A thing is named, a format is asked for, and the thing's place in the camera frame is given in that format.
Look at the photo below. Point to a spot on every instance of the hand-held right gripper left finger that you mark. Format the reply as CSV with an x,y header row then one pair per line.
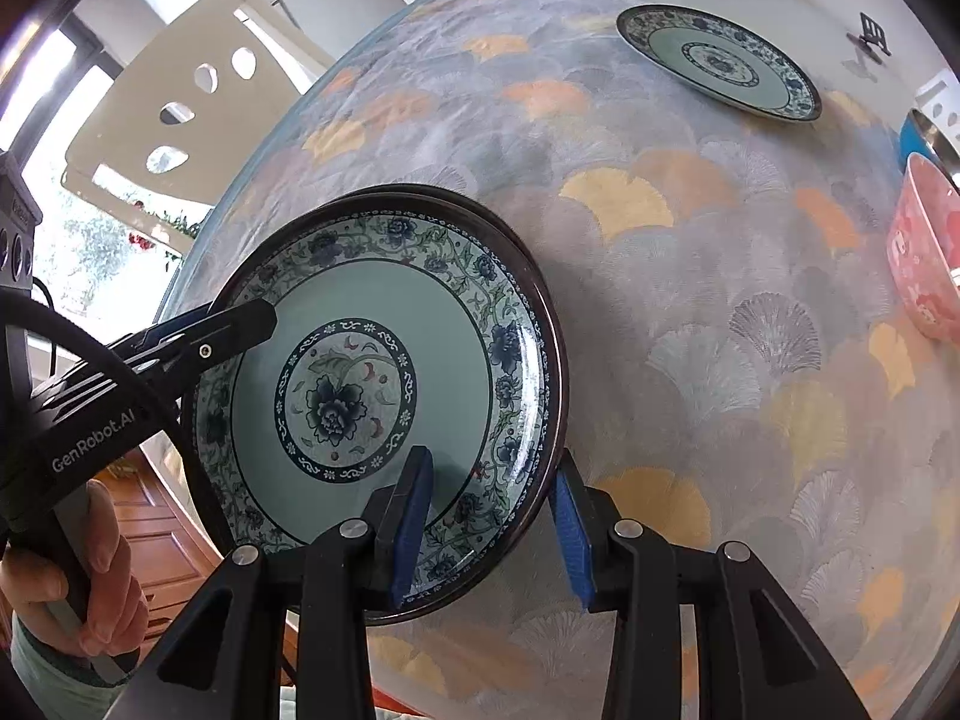
x,y
411,532

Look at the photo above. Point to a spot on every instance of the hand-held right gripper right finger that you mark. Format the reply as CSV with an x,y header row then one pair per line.
x,y
574,540

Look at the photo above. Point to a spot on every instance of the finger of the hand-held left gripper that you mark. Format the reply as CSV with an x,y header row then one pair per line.
x,y
180,324
240,326

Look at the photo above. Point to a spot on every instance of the large floral porcelain plate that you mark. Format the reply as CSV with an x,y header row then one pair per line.
x,y
360,322

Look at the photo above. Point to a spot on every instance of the pink floral bowl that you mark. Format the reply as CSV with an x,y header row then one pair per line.
x,y
922,255

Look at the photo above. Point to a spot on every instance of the person's left forearm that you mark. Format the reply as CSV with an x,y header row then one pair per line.
x,y
52,682

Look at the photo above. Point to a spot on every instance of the person's left hand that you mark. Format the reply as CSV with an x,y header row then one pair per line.
x,y
105,562

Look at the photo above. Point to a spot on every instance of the red flowering plant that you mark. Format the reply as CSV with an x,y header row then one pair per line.
x,y
142,240

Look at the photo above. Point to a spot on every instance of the wooden cabinet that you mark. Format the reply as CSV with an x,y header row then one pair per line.
x,y
157,532

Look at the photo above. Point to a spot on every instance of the white plastic chair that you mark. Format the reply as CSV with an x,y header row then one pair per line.
x,y
150,75
941,94

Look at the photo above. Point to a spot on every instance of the ginkgo leaf pattern tablecloth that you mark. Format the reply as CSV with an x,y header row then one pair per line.
x,y
675,277

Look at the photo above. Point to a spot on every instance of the blue steel-lined bowl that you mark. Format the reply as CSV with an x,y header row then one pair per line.
x,y
911,146

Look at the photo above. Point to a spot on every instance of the black phone stand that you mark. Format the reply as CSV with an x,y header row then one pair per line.
x,y
874,34

